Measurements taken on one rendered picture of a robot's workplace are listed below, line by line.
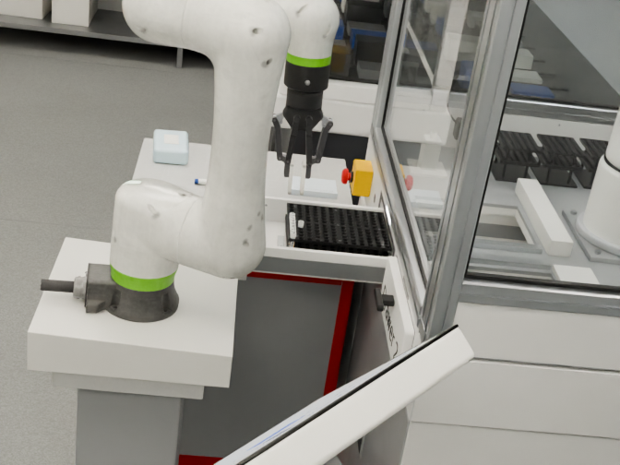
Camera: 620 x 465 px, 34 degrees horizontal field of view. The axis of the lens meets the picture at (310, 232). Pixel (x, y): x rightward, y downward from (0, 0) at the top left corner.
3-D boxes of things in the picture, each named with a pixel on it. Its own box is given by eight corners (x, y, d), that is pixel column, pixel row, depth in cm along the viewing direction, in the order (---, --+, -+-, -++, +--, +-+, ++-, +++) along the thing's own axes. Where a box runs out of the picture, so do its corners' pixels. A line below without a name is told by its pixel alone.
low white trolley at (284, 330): (101, 492, 268) (114, 238, 234) (130, 358, 323) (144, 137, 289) (319, 507, 273) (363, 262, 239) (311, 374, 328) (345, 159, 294)
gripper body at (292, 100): (325, 83, 213) (320, 125, 217) (284, 79, 212) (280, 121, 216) (327, 94, 206) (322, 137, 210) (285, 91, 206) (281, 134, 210)
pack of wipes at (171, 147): (187, 166, 275) (189, 150, 273) (152, 163, 273) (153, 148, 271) (186, 144, 288) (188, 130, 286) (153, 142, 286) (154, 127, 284)
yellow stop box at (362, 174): (349, 196, 252) (353, 169, 249) (347, 184, 259) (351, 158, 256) (369, 197, 253) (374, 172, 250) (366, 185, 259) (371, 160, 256)
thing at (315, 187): (289, 194, 267) (290, 188, 267) (288, 181, 275) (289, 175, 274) (337, 199, 269) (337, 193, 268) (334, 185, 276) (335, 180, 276)
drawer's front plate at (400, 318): (395, 382, 187) (405, 331, 182) (379, 300, 212) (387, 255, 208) (404, 382, 187) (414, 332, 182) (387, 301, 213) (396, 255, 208)
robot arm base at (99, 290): (37, 315, 186) (38, 288, 183) (44, 275, 199) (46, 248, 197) (179, 325, 191) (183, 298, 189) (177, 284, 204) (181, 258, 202)
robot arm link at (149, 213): (170, 304, 186) (181, 211, 177) (95, 279, 190) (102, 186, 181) (200, 275, 197) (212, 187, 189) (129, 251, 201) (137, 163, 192)
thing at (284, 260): (246, 271, 213) (250, 246, 210) (249, 217, 236) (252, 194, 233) (434, 290, 217) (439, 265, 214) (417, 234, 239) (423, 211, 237)
